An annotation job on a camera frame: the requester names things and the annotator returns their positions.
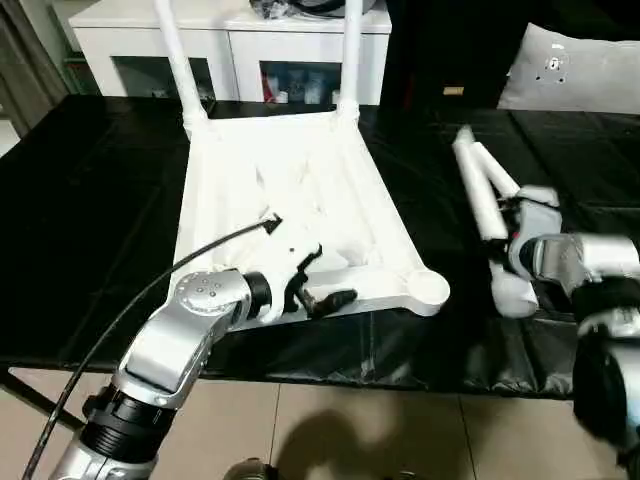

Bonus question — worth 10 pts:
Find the white plastic table leg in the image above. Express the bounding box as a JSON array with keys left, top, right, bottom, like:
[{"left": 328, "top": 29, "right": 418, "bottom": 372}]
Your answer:
[
  {"left": 451, "top": 124, "right": 539, "bottom": 319},
  {"left": 469, "top": 141, "right": 524, "bottom": 199},
  {"left": 337, "top": 0, "right": 364, "bottom": 119},
  {"left": 154, "top": 0, "right": 209, "bottom": 134}
]

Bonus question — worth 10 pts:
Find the white plastic table top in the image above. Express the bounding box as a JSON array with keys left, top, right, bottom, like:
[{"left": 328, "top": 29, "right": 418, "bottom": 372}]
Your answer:
[{"left": 167, "top": 109, "right": 451, "bottom": 334}]

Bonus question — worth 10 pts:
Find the light grey pillow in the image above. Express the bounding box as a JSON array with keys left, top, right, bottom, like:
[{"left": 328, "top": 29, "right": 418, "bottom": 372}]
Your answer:
[{"left": 497, "top": 22, "right": 640, "bottom": 112}]

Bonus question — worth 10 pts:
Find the dark robot foot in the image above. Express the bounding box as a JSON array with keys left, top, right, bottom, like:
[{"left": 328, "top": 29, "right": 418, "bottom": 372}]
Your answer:
[{"left": 222, "top": 457, "right": 279, "bottom": 480}]

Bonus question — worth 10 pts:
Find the black sofa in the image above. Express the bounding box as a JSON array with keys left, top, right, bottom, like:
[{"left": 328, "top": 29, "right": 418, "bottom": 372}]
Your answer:
[{"left": 387, "top": 0, "right": 640, "bottom": 111}]

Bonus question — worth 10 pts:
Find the white cabinet with glass doors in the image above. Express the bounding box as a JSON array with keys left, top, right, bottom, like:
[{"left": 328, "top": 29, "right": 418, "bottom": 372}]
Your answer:
[{"left": 69, "top": 0, "right": 392, "bottom": 105}]

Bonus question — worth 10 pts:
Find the black work mat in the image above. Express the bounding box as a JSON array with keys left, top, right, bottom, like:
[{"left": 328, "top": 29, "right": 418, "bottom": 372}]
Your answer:
[{"left": 0, "top": 94, "right": 640, "bottom": 401}]

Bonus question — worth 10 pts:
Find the grey curtain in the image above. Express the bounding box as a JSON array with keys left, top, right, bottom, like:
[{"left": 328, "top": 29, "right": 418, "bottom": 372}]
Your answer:
[{"left": 0, "top": 0, "right": 71, "bottom": 136}]

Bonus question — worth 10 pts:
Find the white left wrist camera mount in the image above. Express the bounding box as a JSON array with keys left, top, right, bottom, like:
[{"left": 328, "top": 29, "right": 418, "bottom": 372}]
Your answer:
[{"left": 239, "top": 219, "right": 321, "bottom": 324}]

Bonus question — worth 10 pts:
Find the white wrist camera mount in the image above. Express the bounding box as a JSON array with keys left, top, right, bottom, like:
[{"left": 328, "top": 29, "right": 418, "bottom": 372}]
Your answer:
[
  {"left": 504, "top": 185, "right": 561, "bottom": 276},
  {"left": 239, "top": 219, "right": 321, "bottom": 324}
]

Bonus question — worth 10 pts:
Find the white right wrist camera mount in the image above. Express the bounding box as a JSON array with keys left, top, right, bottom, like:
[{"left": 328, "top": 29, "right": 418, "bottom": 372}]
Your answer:
[{"left": 504, "top": 185, "right": 561, "bottom": 276}]

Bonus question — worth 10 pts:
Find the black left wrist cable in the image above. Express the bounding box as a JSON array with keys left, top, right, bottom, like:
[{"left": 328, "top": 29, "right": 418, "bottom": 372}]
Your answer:
[{"left": 24, "top": 213, "right": 284, "bottom": 480}]

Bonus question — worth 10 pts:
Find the black table frame leg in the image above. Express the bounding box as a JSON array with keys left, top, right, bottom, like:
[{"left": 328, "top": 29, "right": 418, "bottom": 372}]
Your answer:
[{"left": 7, "top": 367, "right": 84, "bottom": 431}]

